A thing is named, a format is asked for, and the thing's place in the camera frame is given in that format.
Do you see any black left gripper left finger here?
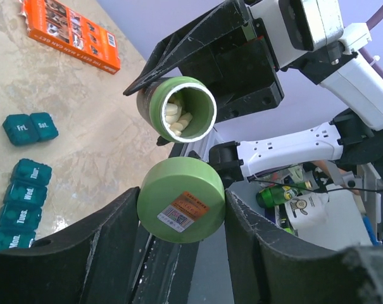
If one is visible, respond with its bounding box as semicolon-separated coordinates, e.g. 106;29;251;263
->
0;187;139;303

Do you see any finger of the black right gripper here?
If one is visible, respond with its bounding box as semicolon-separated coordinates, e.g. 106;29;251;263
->
156;136;170;146

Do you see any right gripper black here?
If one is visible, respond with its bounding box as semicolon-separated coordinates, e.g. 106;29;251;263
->
123;1;284;122

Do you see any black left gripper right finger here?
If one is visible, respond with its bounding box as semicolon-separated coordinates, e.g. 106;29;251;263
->
225;191;383;303

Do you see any green pill bottle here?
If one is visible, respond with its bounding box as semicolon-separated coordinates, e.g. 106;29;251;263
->
136;77;217;143

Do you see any green pill bottle cap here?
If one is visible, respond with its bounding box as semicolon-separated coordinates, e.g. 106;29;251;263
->
137;156;225;243

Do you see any teal five-day pill organizer strip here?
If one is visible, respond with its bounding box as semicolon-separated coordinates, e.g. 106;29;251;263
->
0;158;53;251

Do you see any teal two-day pill organizer piece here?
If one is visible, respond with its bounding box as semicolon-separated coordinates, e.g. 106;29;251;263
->
3;112;59;146

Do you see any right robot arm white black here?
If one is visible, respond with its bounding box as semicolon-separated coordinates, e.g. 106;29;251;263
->
124;1;383;187

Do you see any green glass bottle background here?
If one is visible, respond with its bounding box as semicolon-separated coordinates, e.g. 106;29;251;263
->
256;181;317;208

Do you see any white cartoon bag background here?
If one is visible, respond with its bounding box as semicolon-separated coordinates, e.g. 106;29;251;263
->
280;193;330;236

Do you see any orange snack box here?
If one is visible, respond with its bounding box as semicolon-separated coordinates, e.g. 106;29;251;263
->
21;0;121;75

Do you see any black table front rail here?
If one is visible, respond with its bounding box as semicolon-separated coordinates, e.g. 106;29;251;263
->
128;225;199;304

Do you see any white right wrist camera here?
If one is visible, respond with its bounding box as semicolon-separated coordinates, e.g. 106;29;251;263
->
246;0;372;69

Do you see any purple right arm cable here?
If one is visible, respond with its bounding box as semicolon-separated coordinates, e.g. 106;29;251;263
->
358;0;383;92

